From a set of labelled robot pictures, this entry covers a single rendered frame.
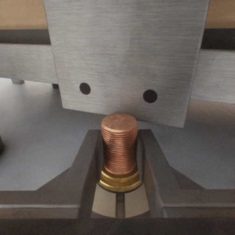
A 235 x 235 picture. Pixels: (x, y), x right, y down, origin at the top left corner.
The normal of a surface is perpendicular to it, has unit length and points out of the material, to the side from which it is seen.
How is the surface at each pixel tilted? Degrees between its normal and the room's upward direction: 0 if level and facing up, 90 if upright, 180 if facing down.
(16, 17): 90
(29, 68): 90
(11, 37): 90
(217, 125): 180
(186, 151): 180
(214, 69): 90
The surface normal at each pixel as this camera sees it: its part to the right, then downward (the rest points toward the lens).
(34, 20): -0.34, 0.46
